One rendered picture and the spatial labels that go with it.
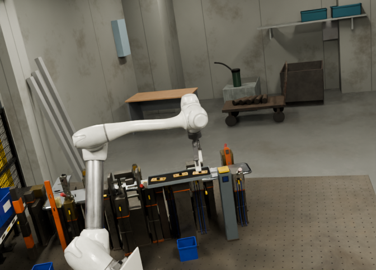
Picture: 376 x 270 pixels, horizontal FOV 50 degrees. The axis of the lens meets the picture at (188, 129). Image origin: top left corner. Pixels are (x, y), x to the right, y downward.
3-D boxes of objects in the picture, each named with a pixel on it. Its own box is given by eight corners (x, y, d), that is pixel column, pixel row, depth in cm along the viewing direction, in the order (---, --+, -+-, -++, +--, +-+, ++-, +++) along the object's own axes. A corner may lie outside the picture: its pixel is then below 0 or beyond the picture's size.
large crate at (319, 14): (326, 17, 774) (325, 7, 769) (327, 18, 742) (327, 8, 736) (300, 20, 788) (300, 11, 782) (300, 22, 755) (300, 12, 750)
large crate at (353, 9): (358, 13, 759) (358, 2, 753) (361, 14, 724) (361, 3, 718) (330, 17, 773) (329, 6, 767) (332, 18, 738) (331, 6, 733)
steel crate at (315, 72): (324, 92, 818) (322, 59, 799) (327, 105, 729) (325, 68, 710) (283, 95, 841) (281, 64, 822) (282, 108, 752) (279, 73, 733)
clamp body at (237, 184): (246, 217, 267) (240, 166, 257) (250, 226, 256) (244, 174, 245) (235, 218, 267) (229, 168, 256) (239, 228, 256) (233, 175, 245)
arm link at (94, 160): (75, 273, 208) (83, 266, 229) (107, 271, 209) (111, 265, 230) (77, 127, 221) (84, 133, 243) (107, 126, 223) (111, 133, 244)
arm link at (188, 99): (181, 121, 227) (186, 126, 215) (177, 94, 223) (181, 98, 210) (200, 117, 229) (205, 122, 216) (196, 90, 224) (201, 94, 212)
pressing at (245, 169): (245, 161, 282) (245, 159, 282) (253, 174, 261) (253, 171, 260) (49, 195, 276) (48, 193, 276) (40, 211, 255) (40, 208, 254)
